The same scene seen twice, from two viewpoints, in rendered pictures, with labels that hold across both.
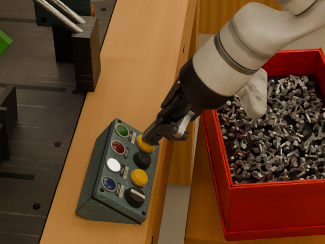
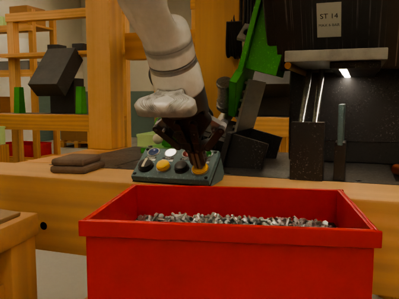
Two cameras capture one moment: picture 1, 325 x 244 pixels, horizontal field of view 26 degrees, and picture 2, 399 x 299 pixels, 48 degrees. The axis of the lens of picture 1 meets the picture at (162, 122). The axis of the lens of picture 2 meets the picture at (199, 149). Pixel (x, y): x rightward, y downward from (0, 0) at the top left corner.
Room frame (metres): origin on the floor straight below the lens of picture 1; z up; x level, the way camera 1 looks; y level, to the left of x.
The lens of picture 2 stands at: (0.91, -0.74, 1.05)
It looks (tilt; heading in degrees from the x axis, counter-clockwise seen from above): 6 degrees down; 102
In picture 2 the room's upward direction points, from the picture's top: straight up
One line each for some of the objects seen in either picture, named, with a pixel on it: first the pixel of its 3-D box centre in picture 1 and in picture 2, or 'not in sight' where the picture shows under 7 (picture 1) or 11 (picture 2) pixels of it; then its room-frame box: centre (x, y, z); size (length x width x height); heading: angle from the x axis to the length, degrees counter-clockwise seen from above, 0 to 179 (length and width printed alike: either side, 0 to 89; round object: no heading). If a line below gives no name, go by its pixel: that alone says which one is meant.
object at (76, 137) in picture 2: not in sight; (90, 135); (-3.70, 8.68, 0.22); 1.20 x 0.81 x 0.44; 86
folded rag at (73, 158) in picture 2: not in sight; (78, 162); (0.45, 0.13, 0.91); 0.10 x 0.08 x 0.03; 90
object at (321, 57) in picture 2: not in sight; (339, 66); (0.98, 0.22, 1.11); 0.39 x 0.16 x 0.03; 83
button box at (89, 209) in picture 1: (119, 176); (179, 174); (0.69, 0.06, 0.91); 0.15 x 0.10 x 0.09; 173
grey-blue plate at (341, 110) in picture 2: (64, 23); (341, 140); (0.99, 0.16, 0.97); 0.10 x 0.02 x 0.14; 83
